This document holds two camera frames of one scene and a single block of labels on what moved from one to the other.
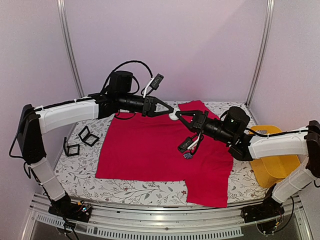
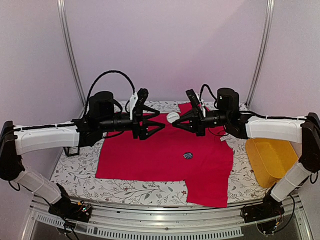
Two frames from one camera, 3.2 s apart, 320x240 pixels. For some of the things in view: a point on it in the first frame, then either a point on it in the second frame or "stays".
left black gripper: x=152 y=112 -> x=141 y=131
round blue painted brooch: x=187 y=156 stays
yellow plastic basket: x=270 y=170 stays
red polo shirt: x=134 y=146 stays
